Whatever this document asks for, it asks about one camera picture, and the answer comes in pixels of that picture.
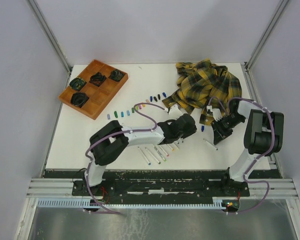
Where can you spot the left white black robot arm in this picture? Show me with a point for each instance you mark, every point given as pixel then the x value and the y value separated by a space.
pixel 109 142

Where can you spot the yellow plaid shirt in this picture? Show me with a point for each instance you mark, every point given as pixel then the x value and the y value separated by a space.
pixel 201 84

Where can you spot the white cable duct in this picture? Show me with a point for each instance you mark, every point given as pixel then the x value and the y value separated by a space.
pixel 77 203

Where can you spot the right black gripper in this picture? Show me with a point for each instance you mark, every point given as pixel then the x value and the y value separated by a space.
pixel 219 133

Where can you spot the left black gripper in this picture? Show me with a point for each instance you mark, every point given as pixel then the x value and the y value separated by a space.
pixel 192 130

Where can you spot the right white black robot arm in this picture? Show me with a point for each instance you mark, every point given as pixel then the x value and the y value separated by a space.
pixel 263 136

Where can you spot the orange compartment tray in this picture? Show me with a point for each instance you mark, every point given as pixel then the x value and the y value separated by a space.
pixel 93 89

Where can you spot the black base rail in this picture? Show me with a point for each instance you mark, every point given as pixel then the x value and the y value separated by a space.
pixel 160 187

